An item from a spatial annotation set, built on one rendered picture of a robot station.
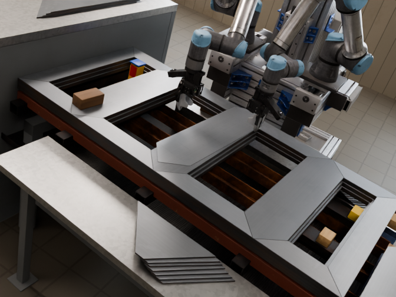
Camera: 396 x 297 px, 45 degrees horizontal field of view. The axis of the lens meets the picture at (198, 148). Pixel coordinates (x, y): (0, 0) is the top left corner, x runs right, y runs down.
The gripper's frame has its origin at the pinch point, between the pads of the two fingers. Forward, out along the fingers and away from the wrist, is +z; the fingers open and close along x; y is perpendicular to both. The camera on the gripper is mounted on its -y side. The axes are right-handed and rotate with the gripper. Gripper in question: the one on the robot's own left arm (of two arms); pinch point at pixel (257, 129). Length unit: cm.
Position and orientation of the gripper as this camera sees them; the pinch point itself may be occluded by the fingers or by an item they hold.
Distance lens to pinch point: 222.2
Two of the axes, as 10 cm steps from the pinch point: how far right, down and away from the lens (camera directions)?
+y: -7.9, -4.9, 3.7
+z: -2.4, 8.0, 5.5
